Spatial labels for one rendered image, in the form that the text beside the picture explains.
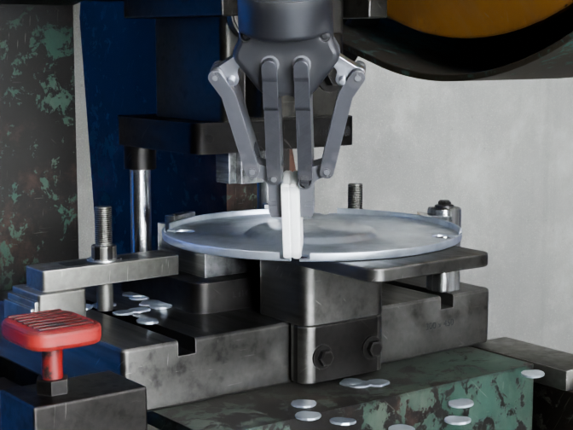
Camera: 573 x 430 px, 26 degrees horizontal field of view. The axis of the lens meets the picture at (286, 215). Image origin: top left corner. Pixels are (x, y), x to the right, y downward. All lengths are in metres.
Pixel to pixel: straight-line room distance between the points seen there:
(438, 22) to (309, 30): 0.59
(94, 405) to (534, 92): 2.49
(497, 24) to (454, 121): 1.65
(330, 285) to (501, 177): 2.11
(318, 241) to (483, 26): 0.44
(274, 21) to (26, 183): 0.50
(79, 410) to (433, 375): 0.41
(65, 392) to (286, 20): 0.33
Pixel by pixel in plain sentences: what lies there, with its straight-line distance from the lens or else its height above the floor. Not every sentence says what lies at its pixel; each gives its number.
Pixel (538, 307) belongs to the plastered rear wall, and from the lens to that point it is 3.42.
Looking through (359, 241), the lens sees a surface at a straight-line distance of 1.16.
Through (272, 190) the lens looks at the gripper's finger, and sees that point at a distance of 1.04.
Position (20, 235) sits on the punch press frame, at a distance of 1.37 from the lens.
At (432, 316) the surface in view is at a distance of 1.30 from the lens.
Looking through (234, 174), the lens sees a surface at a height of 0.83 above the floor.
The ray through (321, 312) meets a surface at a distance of 1.16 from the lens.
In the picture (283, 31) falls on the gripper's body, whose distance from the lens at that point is 0.96.
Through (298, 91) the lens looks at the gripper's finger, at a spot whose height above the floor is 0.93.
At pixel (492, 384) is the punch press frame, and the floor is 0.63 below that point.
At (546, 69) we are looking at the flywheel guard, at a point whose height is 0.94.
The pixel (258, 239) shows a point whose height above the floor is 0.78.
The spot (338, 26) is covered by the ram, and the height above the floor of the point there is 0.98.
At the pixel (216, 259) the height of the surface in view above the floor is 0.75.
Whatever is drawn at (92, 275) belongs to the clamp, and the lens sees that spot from 1.20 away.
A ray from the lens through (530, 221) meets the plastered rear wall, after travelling 3.35.
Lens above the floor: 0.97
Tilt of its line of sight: 8 degrees down
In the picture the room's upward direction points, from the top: straight up
